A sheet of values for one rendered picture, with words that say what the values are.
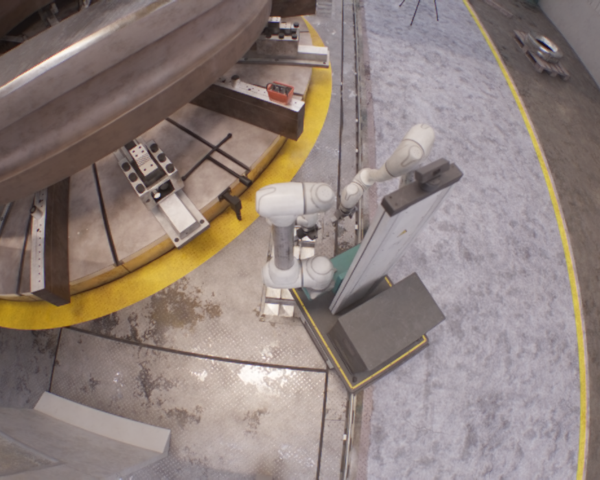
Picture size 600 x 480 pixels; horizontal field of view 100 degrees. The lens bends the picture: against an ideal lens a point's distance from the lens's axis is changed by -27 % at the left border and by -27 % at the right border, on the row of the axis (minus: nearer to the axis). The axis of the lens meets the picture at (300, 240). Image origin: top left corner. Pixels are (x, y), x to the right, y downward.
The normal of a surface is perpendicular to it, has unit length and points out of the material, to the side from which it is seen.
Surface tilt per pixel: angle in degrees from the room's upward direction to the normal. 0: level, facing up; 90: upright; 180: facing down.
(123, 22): 45
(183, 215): 0
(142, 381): 0
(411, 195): 0
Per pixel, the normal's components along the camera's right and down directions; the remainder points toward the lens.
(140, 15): 0.54, 0.14
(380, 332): 0.04, -0.42
